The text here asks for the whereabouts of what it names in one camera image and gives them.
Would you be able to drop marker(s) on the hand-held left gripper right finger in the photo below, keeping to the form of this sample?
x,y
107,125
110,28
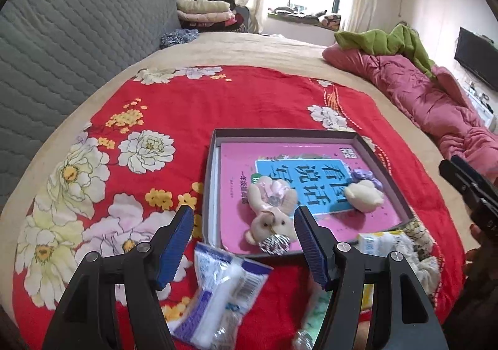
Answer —
x,y
311,245

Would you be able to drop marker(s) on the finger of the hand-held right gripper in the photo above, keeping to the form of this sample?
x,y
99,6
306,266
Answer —
x,y
472,188

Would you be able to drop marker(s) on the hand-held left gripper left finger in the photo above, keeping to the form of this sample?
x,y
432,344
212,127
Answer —
x,y
177,245

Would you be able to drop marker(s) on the beige teddy bear pink bow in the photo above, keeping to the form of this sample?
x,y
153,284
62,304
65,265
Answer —
x,y
268,223

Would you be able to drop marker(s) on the white yellow packet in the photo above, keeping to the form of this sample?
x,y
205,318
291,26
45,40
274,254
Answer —
x,y
373,243

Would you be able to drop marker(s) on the white blue cotton pad packet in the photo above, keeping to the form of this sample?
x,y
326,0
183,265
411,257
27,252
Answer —
x,y
218,295

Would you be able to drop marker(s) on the green tissue pack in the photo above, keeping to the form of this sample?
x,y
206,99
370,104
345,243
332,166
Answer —
x,y
317,313

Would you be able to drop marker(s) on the beige teddy bear purple bow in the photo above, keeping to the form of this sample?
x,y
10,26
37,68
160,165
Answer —
x,y
363,194

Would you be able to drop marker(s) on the dark shallow cardboard box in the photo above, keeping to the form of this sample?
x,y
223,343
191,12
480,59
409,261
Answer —
x,y
212,178

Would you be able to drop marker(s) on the white floral scrunchie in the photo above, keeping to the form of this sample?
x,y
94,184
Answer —
x,y
424,272

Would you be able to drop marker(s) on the person's right forearm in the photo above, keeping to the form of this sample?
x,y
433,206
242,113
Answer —
x,y
478,311

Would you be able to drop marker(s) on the person's right hand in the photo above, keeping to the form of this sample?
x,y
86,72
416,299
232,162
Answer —
x,y
475,235

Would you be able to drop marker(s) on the white tv cabinet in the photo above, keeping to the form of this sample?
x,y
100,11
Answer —
x,y
482,99

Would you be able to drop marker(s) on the pink quilt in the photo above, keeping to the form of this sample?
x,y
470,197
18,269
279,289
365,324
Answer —
x,y
428,101

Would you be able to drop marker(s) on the pink book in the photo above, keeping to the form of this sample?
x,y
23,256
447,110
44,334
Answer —
x,y
241,163

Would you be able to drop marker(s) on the black television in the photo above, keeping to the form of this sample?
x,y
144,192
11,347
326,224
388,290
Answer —
x,y
476,58

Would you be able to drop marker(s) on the red floral blanket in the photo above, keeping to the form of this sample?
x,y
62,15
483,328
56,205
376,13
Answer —
x,y
253,101

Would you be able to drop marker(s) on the green blanket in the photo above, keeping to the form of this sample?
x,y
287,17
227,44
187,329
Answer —
x,y
404,40

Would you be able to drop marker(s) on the blue patterned cloth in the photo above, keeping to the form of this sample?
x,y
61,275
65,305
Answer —
x,y
179,38

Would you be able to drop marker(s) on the grey quilted headboard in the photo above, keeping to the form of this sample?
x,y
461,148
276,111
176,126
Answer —
x,y
77,42

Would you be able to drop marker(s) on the windowsill cushions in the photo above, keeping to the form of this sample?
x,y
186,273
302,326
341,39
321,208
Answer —
x,y
311,18

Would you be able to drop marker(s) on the stack of folded blankets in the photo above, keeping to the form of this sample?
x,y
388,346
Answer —
x,y
202,9

